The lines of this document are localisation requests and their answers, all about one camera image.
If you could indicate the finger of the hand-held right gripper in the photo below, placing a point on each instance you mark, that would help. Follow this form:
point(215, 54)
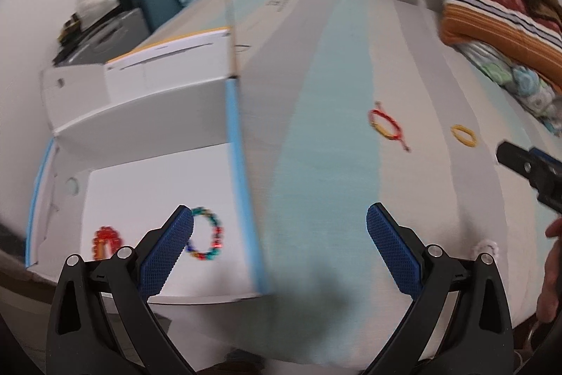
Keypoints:
point(520, 164)
point(546, 156)

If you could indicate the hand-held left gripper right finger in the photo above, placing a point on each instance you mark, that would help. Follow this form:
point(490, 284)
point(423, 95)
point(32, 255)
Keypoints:
point(395, 252)

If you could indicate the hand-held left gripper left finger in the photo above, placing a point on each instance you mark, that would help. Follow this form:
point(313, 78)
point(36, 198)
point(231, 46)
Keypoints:
point(164, 252)

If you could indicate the blue and yellow cardboard box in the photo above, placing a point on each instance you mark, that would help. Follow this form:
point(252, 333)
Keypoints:
point(153, 190)

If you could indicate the person's right hand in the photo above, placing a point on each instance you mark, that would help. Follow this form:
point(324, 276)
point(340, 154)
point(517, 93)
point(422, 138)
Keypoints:
point(551, 282)

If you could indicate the floral quilt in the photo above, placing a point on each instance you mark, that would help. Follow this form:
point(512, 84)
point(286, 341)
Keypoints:
point(518, 76)

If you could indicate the striped bed sheet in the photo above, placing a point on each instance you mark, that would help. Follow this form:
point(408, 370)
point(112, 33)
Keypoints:
point(329, 181)

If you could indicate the striped pillow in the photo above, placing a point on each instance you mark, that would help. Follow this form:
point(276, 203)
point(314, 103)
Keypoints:
point(491, 19)

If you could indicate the grey suitcase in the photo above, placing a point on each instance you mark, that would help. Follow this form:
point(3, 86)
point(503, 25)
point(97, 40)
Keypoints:
point(114, 36)

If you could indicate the blue suitcase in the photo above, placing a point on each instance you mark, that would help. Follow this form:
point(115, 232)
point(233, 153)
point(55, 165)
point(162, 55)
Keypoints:
point(153, 1)

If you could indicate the white plastic bag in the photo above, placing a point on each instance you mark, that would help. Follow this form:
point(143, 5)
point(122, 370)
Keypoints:
point(94, 1)

